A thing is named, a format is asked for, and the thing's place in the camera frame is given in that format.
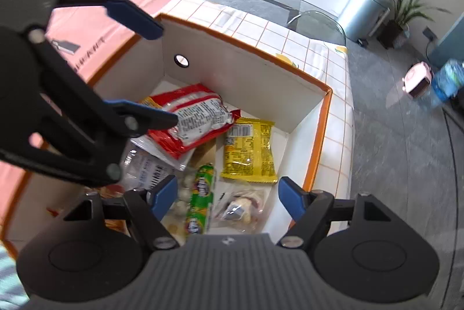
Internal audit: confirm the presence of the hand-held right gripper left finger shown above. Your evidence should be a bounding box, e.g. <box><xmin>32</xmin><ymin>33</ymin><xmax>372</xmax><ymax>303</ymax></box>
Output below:
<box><xmin>63</xmin><ymin>175</ymin><xmax>180</xmax><ymax>250</ymax></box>

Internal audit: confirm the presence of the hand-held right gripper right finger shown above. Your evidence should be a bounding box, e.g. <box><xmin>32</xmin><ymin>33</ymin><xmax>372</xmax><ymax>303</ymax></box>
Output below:
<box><xmin>275</xmin><ymin>177</ymin><xmax>396</xmax><ymax>248</ymax></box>

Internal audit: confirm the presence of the red orange chips bag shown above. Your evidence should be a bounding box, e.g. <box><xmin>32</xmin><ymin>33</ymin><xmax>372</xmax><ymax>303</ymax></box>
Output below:
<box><xmin>139</xmin><ymin>96</ymin><xmax>164</xmax><ymax>111</ymax></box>

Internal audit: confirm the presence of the clear bag of white candies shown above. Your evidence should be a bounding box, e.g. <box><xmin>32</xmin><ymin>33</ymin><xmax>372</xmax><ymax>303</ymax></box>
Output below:
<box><xmin>119</xmin><ymin>138</ymin><xmax>194</xmax><ymax>234</ymax></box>

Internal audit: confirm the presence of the green sausage stick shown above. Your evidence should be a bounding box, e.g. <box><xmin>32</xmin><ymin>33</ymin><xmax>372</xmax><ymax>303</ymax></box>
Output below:
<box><xmin>185</xmin><ymin>164</ymin><xmax>217</xmax><ymax>235</ymax></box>

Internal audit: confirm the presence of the red snack packet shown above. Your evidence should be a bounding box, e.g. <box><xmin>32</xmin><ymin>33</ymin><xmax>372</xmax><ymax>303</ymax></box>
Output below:
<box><xmin>147</xmin><ymin>83</ymin><xmax>242</xmax><ymax>160</ymax></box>

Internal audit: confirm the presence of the brown candy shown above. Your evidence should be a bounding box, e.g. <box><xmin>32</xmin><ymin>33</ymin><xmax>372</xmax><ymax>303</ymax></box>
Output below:
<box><xmin>214</xmin><ymin>187</ymin><xmax>272</xmax><ymax>233</ymax></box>

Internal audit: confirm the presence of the yellow snack packet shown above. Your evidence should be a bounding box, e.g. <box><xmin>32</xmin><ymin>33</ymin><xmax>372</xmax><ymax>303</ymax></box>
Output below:
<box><xmin>221</xmin><ymin>117</ymin><xmax>280</xmax><ymax>184</ymax></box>

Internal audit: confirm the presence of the orange cardboard box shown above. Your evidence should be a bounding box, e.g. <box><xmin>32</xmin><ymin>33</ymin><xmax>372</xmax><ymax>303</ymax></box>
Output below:
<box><xmin>0</xmin><ymin>13</ymin><xmax>333</xmax><ymax>260</ymax></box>

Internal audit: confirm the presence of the pink table mat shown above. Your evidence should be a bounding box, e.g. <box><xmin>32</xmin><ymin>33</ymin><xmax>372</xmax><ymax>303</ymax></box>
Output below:
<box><xmin>0</xmin><ymin>0</ymin><xmax>178</xmax><ymax>245</ymax></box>

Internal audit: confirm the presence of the pink heater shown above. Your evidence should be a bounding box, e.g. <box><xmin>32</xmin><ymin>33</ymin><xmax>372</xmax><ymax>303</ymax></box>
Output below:
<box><xmin>402</xmin><ymin>61</ymin><xmax>434</xmax><ymax>100</ymax></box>

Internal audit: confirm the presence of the teal striped cloth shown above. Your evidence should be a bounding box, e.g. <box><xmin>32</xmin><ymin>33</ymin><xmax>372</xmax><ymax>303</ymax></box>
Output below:
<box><xmin>0</xmin><ymin>245</ymin><xmax>31</xmax><ymax>310</ymax></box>

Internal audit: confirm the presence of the blue water bottle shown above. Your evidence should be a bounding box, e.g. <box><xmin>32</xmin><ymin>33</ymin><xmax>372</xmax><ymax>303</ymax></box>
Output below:
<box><xmin>429</xmin><ymin>58</ymin><xmax>464</xmax><ymax>104</ymax></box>

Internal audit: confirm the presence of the silver trash can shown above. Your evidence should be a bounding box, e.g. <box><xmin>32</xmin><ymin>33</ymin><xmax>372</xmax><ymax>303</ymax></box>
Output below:
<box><xmin>339</xmin><ymin>0</ymin><xmax>390</xmax><ymax>42</ymax></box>

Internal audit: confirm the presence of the potted long leaf plant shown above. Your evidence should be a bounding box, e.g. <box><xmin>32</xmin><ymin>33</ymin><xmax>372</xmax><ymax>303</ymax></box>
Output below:
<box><xmin>377</xmin><ymin>0</ymin><xmax>450</xmax><ymax>50</ymax></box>

